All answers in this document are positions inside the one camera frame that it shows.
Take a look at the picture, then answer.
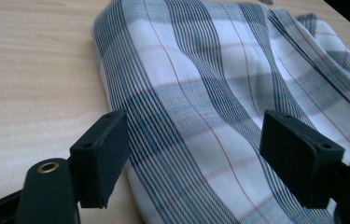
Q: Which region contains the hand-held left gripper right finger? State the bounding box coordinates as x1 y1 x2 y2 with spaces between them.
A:
259 109 346 210

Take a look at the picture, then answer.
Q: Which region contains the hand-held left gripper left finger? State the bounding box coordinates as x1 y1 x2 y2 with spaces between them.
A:
69 108 132 210

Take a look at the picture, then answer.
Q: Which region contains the plaid button-up shirt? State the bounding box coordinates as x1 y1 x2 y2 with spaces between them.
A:
91 0 350 224

